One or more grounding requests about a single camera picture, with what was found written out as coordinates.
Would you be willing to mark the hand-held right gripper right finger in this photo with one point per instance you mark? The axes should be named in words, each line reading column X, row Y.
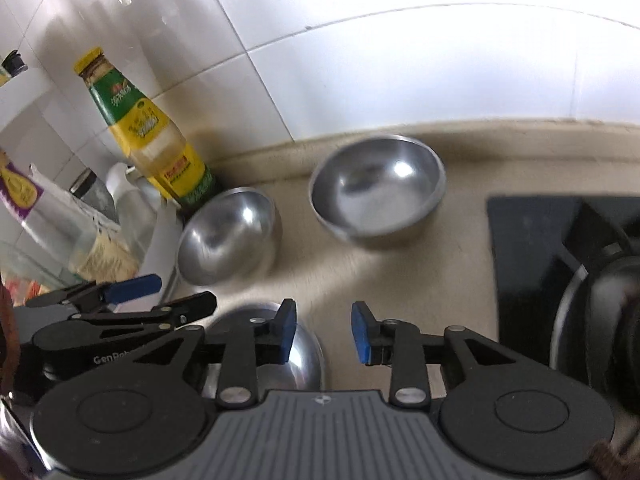
column 362, row 334

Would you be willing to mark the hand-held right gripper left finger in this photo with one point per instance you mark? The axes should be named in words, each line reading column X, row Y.
column 285, row 332

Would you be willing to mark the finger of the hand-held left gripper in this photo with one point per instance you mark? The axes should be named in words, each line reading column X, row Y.
column 132, row 287
column 190, row 306

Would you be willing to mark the stainless steel bowl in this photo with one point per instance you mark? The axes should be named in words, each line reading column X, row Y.
column 375, row 195
column 225, row 240
column 305, row 360

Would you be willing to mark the clear sauce bottle purple neck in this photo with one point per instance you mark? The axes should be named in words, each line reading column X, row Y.
column 102, row 255

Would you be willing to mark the white round turntable tray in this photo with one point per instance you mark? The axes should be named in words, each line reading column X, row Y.
column 162, row 240

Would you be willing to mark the glass jar dark cap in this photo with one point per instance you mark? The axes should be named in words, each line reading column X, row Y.
column 85, row 185

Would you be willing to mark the yellow green label oil bottle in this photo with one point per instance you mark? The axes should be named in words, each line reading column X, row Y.
column 150, row 135

